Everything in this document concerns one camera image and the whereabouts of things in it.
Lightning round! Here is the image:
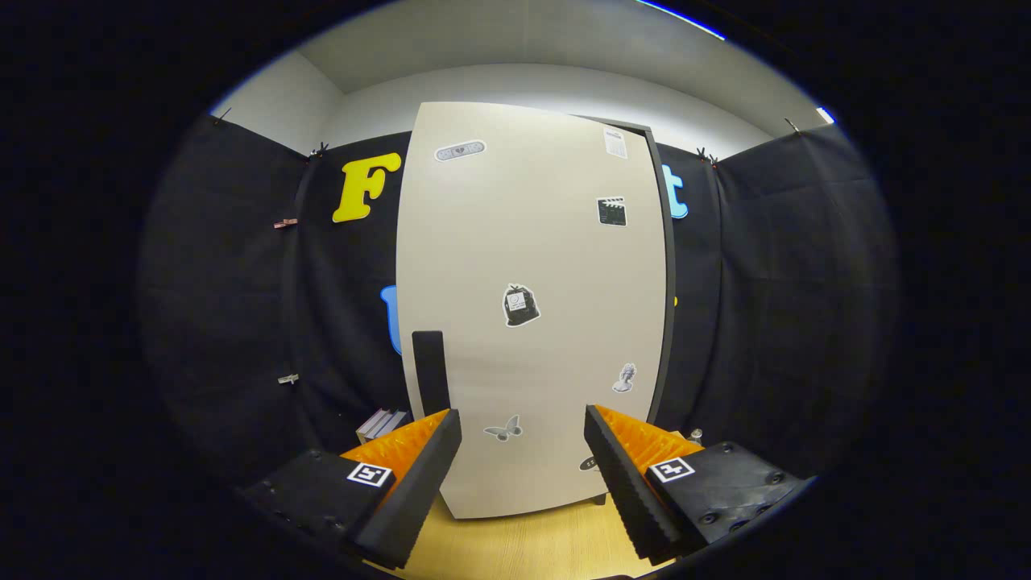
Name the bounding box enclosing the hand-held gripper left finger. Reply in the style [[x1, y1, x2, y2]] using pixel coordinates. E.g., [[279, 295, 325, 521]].
[[240, 408, 464, 571]]

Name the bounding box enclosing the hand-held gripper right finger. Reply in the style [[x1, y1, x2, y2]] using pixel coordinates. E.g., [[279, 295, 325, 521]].
[[582, 404, 809, 565]]

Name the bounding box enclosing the black door handle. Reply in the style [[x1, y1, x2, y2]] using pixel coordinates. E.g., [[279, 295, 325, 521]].
[[411, 329, 453, 419]]

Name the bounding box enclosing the grey shoe cabinet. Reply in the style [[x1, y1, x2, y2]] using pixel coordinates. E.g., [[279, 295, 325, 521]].
[[576, 115, 679, 507]]

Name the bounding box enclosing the beige shoe cabinet door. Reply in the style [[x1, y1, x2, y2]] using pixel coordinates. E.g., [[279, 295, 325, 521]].
[[395, 101, 669, 521]]

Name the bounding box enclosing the black backdrop cloth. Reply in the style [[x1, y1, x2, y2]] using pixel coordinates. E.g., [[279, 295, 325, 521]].
[[141, 113, 899, 488]]

